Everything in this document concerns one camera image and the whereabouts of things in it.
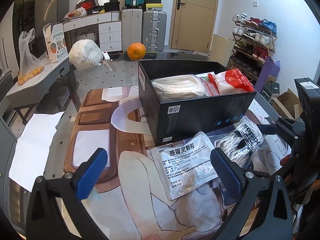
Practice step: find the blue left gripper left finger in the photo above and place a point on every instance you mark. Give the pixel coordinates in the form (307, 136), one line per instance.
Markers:
(88, 173)

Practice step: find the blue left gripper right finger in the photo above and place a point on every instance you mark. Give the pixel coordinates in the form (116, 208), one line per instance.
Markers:
(229, 173)

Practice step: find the bagged white adidas socks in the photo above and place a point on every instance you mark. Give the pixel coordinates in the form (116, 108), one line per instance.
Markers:
(242, 143)

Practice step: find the green medicine pouch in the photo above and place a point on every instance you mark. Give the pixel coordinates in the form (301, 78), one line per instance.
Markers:
(183, 169)

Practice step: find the red balloon glue bag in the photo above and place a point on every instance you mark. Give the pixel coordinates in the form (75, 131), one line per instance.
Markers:
(230, 82)

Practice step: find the anime print desk mat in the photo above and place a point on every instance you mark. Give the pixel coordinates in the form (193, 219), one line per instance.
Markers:
(144, 192)

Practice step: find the white paper sheet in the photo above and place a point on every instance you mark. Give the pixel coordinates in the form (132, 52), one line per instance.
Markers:
(32, 149)

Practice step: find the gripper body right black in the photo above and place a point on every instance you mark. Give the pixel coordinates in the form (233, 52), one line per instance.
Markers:
(301, 168)

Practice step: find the black cardboard box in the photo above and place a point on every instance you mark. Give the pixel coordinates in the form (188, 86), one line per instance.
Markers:
(174, 120)

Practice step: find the white wrapped bundle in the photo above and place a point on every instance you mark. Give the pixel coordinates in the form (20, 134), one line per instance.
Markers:
(85, 54)

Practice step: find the plastic bag of oranges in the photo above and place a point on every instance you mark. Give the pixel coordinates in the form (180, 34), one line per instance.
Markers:
(30, 65)

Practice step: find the printed cardboard fruit box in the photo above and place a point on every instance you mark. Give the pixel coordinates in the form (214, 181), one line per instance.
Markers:
(55, 42)

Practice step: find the shoe rack with shoes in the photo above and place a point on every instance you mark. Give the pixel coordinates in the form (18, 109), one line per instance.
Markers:
(253, 43)

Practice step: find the orange fruit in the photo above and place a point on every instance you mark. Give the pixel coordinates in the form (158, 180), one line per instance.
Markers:
(136, 51)

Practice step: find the woven laundry basket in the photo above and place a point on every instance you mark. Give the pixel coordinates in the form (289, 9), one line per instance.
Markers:
(89, 35)

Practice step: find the white drawer desk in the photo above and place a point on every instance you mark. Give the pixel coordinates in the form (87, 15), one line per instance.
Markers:
(106, 27)

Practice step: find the white suitcase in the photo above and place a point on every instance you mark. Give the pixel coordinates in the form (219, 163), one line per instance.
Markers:
(131, 27)

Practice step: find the silver suitcase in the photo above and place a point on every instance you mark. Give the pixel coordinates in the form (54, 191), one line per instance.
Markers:
(153, 30)

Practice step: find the wooden door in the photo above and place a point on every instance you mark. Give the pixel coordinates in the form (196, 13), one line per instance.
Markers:
(192, 24)

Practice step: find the grey refrigerator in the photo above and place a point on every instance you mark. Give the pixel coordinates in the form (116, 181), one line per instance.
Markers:
(49, 11)

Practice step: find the red nike shoebox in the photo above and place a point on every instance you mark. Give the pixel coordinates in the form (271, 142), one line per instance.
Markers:
(88, 5)

